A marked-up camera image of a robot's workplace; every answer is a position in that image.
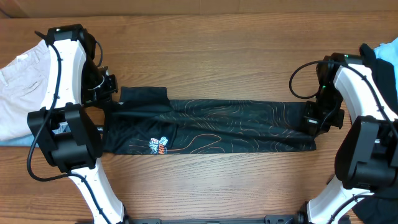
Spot black printed cycling jersey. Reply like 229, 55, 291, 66
103, 87, 316, 155

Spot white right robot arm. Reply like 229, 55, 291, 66
288, 53, 397, 223

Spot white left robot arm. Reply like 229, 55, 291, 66
27, 24, 130, 223

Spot beige folded trousers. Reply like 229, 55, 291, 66
1, 40, 50, 141

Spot light blue garment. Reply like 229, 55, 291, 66
374, 38, 398, 88

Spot blue folded jeans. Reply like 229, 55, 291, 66
0, 134, 34, 147

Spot black garment pile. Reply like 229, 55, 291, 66
326, 43, 398, 224

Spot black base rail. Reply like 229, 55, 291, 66
126, 212, 310, 224

